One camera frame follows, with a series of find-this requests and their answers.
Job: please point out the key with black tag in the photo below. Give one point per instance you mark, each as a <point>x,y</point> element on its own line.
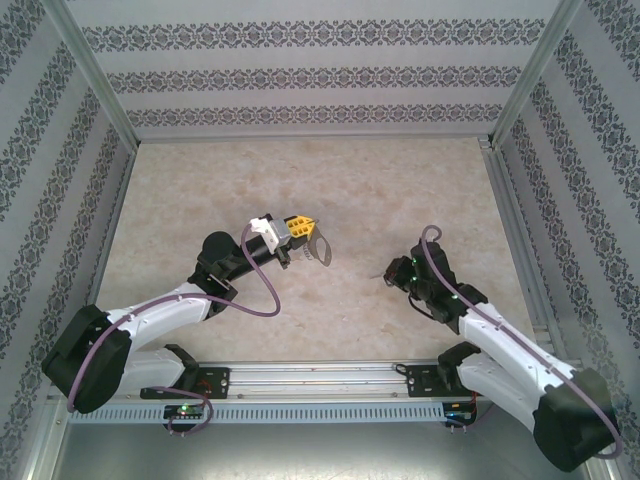
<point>378,275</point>

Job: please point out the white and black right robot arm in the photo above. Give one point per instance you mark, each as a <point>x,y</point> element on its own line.
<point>510,360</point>

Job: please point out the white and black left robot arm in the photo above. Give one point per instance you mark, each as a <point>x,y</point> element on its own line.
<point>85,360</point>

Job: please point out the small circuit board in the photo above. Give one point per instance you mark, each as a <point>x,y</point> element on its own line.
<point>185,411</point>
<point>460,412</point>

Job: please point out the grey metal sheet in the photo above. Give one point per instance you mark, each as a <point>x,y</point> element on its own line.
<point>320,450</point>

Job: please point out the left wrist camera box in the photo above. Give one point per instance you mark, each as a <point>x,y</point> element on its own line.
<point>270,232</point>

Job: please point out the aluminium back wall rail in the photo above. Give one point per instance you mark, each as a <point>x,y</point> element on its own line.
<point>320,137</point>

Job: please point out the aluminium table side rail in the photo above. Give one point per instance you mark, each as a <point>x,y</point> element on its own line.
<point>105,250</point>
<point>512,220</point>

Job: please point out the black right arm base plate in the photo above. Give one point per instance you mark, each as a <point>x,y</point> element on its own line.
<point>422,382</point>

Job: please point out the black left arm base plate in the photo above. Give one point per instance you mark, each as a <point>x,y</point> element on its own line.
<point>220,382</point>

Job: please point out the aluminium frame corner post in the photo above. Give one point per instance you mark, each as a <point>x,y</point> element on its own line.
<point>530,75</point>
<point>98,75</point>

